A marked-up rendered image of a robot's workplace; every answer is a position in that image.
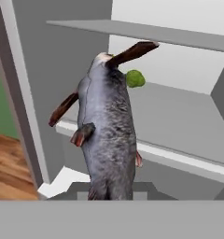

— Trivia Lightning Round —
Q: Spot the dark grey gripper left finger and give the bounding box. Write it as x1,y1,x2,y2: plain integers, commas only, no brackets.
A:
49,181,91,201

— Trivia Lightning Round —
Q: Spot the green round vegetable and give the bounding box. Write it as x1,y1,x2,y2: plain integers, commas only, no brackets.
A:
125,69,147,89

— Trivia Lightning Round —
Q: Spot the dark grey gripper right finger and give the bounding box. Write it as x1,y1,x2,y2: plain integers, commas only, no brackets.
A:
132,181,177,201

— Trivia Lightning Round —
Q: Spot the grey fish with dark fins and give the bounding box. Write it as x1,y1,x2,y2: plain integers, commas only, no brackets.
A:
48,40,161,201

